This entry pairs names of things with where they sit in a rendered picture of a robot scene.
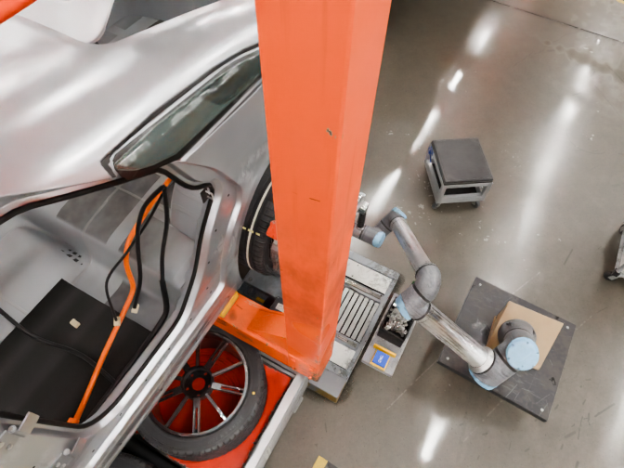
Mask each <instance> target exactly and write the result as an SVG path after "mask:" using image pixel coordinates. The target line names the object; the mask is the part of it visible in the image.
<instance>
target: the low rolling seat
mask: <svg viewBox="0 0 624 468"><path fill-rule="evenodd" d="M424 164H425V168H426V171H427V174H428V177H429V180H430V184H431V187H432V191H433V193H434V197H435V202H434V203H433V205H432V207H433V208H434V209H436V208H438V207H439V206H440V204H441V203H450V202H471V204H472V206H473V207H474V208H477V207H479V205H480V202H479V201H483V200H484V199H485V197H486V196H487V194H488V191H489V189H490V188H491V186H492V184H493V179H494V178H493V175H492V173H491V171H490V168H489V166H488V162H487V159H486V156H485V154H484V151H483V150H482V147H481V144H480V142H479V139H478V138H477V137H469V138H453V139H438V140H433V141H432V142H431V143H430V145H429V148H428V151H427V153H426V156H425V159H424ZM483 186H484V187H483Z"/></svg>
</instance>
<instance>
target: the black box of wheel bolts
mask: <svg viewBox="0 0 624 468"><path fill-rule="evenodd" d="M396 299H397V297H395V299H394V301H393V303H392V304H391V306H390V308H389V309H388V311H387V313H386V315H385V317H384V319H383V322H382V324H381V326H380V327H379V330H378V333H377V336H379V337H381V338H383V339H385V340H386V341H387V342H389V343H391V344H393V345H396V346H398V347H399V348H400V347H401V346H402V345H403V343H404V342H405V340H406V338H407V336H408V334H409V332H410V329H411V327H412V325H413V322H414V319H413V318H411V319H409V320H407V319H405V318H404V317H403V316H402V315H401V313H400V312H399V310H398V309H397V306H396Z"/></svg>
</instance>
